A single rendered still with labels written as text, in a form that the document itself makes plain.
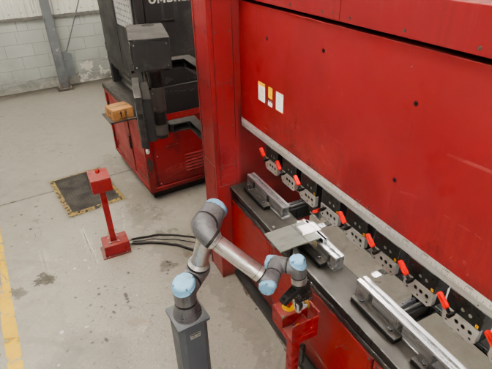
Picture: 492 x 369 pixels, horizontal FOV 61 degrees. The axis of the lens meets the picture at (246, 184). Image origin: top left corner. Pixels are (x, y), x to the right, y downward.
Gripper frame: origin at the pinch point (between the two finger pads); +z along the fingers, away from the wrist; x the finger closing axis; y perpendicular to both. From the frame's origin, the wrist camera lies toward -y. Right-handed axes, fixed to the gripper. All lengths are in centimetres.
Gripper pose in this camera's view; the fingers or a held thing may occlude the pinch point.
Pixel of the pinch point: (296, 311)
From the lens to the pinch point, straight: 221.4
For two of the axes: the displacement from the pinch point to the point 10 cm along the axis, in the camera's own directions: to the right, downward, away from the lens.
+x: -4.5, -4.5, 7.7
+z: 1.1, 8.3, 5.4
